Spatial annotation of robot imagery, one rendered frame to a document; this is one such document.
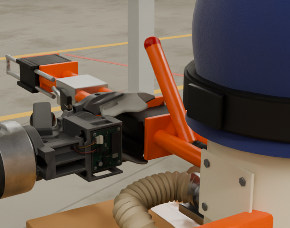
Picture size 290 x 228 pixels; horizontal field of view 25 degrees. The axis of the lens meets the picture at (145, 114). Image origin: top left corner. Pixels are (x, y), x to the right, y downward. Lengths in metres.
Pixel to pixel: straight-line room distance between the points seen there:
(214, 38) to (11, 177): 0.30
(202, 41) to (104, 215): 0.39
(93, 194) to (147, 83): 0.90
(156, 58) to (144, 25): 3.17
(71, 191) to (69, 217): 2.71
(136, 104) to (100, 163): 0.11
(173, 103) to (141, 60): 3.22
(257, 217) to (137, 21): 3.43
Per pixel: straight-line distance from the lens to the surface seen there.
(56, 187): 3.72
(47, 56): 1.23
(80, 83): 1.08
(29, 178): 0.79
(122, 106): 0.89
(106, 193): 3.62
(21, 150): 0.78
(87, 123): 0.83
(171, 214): 0.96
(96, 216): 0.95
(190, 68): 0.69
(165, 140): 0.86
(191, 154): 0.81
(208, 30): 0.63
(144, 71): 4.12
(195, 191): 0.85
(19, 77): 1.24
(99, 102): 0.88
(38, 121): 0.87
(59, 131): 0.86
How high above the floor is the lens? 1.49
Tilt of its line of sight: 18 degrees down
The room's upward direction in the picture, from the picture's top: straight up
